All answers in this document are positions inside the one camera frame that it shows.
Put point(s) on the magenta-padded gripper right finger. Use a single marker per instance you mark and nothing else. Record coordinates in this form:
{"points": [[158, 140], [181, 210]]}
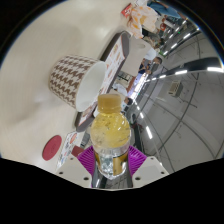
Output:
{"points": [[137, 158]]}

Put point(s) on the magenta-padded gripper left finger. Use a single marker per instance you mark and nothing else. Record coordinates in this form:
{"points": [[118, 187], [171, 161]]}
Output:
{"points": [[86, 160]]}

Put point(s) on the clear bottle with yellow drink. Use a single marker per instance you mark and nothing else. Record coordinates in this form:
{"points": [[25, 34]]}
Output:
{"points": [[110, 133]]}

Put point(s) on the flat round red coaster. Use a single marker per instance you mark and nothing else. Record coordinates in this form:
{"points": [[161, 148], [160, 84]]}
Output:
{"points": [[52, 147]]}

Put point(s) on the ceiling air conditioner unit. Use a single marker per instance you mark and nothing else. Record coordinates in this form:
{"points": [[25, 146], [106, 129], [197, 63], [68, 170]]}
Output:
{"points": [[175, 88]]}

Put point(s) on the brown houndstooth paper cup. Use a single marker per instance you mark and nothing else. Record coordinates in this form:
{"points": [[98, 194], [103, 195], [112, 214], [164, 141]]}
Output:
{"points": [[70, 78]]}

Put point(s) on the ceiling lights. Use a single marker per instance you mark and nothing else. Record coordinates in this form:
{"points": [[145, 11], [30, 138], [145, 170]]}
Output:
{"points": [[213, 69]]}

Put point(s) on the orange printed food wrapper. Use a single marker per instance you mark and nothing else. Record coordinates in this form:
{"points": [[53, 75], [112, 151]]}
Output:
{"points": [[143, 18]]}

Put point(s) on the red sauce packet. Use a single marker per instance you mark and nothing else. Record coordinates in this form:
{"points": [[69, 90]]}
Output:
{"points": [[126, 10]]}

